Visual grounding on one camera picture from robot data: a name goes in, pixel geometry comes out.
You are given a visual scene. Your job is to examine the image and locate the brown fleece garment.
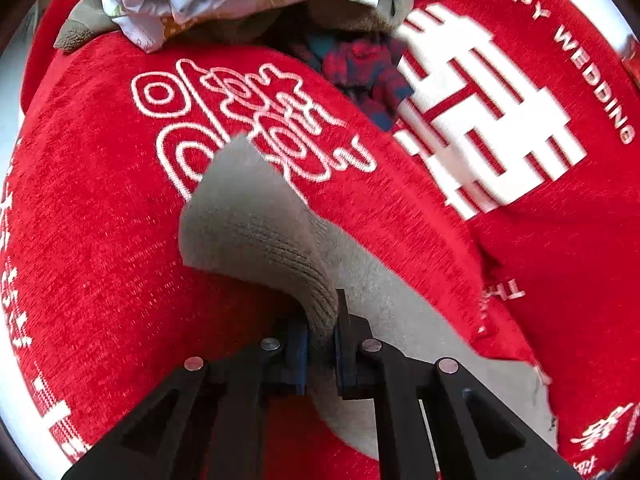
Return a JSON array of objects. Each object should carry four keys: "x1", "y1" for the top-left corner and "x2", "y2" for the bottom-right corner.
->
[{"x1": 54, "y1": 0, "x2": 416, "y2": 56}]

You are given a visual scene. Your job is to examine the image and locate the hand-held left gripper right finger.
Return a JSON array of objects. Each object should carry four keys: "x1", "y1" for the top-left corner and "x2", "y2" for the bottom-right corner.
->
[{"x1": 334, "y1": 287, "x2": 583, "y2": 480}]

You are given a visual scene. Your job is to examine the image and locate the red blue plaid garment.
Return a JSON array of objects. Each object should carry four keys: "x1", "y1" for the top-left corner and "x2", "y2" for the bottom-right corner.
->
[{"x1": 287, "y1": 30, "x2": 416, "y2": 131}]

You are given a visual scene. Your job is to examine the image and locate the grey knit garment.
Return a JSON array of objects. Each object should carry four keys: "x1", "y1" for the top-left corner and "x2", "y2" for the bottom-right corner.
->
[{"x1": 179, "y1": 134, "x2": 558, "y2": 461}]

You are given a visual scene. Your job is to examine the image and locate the red lettered sofa cover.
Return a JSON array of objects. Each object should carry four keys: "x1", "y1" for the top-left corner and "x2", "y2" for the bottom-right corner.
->
[{"x1": 0, "y1": 0, "x2": 538, "y2": 480}]

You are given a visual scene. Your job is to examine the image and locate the red block print sofa cover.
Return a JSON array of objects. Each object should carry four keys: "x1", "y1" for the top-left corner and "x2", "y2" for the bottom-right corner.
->
[{"x1": 390, "y1": 0, "x2": 640, "y2": 480}]

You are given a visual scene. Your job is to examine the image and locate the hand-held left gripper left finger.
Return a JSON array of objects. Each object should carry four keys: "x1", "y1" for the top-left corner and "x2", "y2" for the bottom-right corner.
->
[{"x1": 60, "y1": 317, "x2": 311, "y2": 480}]

